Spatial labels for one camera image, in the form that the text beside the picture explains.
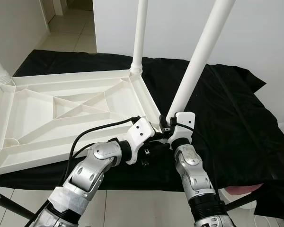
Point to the black metal stand leg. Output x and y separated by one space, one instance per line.
12 205
246 201

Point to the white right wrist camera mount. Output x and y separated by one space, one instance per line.
184 120

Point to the black cloth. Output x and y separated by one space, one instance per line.
227 123

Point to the pink stool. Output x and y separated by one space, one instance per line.
244 190

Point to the white plastic table top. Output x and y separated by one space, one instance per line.
61 104

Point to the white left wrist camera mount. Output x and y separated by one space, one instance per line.
139 132

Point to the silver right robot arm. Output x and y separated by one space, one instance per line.
191 175

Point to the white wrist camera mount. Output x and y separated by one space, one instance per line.
139 132
184 120

